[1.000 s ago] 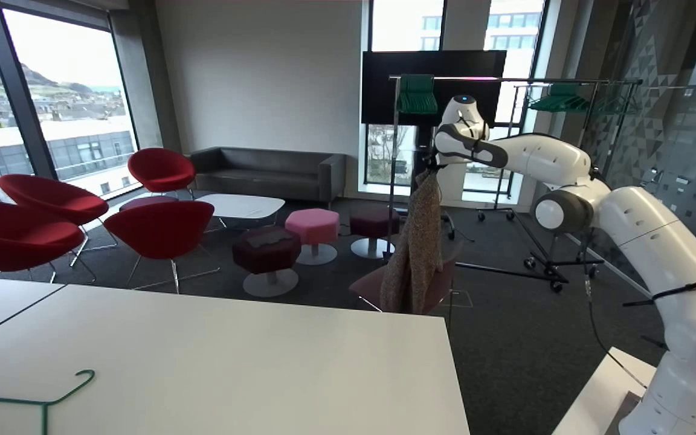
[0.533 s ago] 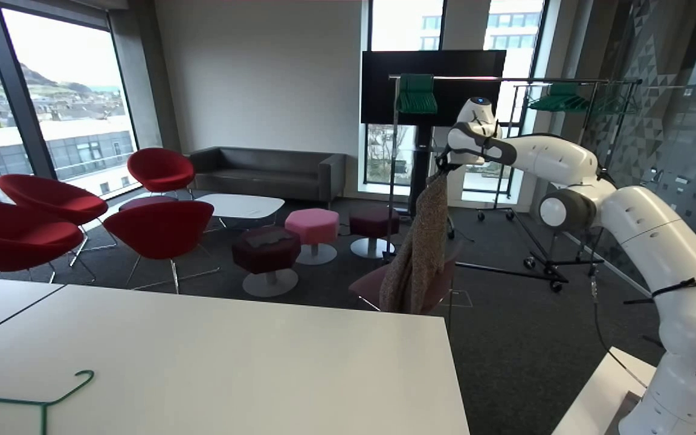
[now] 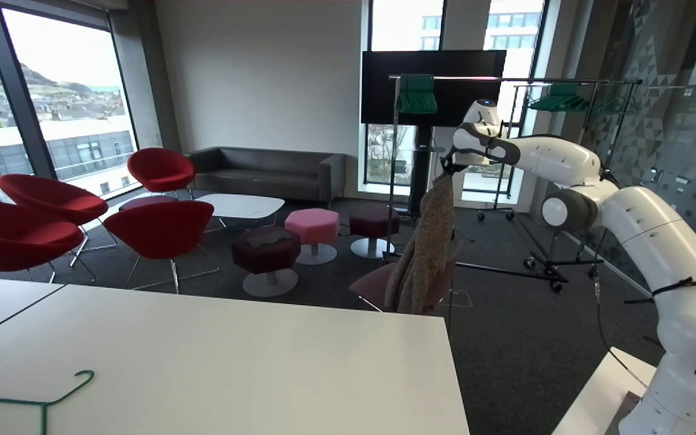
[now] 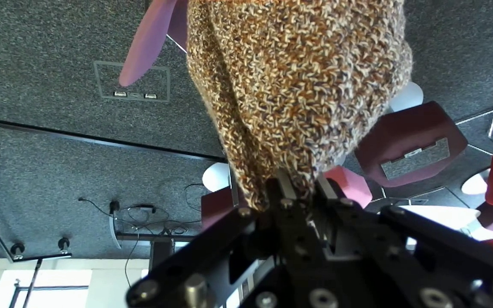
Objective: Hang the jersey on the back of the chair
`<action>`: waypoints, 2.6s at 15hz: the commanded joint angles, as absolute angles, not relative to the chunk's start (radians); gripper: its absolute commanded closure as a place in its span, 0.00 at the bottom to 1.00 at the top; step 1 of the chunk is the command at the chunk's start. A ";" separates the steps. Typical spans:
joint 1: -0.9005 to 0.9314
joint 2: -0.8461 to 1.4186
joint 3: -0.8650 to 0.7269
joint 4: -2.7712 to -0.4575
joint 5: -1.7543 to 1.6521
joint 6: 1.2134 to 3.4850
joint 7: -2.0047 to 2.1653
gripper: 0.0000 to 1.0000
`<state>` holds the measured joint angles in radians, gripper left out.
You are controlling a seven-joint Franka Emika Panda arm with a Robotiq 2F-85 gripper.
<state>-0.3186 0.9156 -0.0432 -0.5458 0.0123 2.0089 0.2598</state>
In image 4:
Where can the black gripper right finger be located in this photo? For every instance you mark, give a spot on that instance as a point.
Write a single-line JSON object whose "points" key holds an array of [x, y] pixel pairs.
{"points": [[326, 194]]}

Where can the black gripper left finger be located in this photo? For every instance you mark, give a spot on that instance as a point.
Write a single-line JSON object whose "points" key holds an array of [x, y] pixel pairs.
{"points": [[283, 194]]}

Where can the brown knitted jersey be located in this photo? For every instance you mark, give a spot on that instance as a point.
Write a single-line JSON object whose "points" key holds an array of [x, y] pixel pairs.
{"points": [[299, 87]]}

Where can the mauve plastic chair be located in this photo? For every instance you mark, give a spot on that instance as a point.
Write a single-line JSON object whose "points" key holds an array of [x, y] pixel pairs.
{"points": [[146, 40]]}

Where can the pink round stool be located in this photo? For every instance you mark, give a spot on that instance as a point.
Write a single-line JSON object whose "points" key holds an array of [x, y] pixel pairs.
{"points": [[350, 189]]}

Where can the dark maroon round stool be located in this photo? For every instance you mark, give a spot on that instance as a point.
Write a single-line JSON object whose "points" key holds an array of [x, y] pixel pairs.
{"points": [[412, 123], [218, 208]]}

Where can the grey flat rectangular pad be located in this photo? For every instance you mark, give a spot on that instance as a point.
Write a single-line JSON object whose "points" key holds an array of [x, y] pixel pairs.
{"points": [[419, 160]]}

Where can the white coffee table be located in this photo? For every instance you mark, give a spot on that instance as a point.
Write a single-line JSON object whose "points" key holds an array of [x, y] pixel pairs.
{"points": [[441, 220]]}

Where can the floor outlet cover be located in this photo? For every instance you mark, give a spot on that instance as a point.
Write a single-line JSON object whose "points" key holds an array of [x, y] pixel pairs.
{"points": [[133, 80]]}

